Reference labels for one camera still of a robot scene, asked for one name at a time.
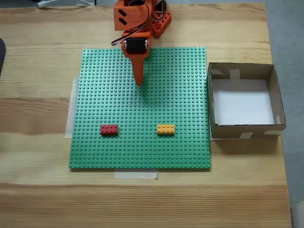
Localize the yellow lego block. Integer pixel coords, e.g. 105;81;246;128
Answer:
157;124;176;136

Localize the green lego baseplate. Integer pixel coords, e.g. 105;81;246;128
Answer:
68;47;212;170

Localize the red lego block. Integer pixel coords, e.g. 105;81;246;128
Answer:
100;124;120;136

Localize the white paper box lining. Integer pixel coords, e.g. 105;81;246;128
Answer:
210;78;276;126

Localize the open cardboard box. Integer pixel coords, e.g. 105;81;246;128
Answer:
207;62;287;142

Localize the long masking tape strip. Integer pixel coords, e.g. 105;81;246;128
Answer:
64;77;80;139

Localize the white plastic object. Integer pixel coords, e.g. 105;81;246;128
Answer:
37;0;89;9

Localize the short masking tape strip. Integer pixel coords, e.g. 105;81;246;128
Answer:
113;170;159;180

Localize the black rounded object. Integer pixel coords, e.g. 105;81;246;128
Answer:
0;37;7;78

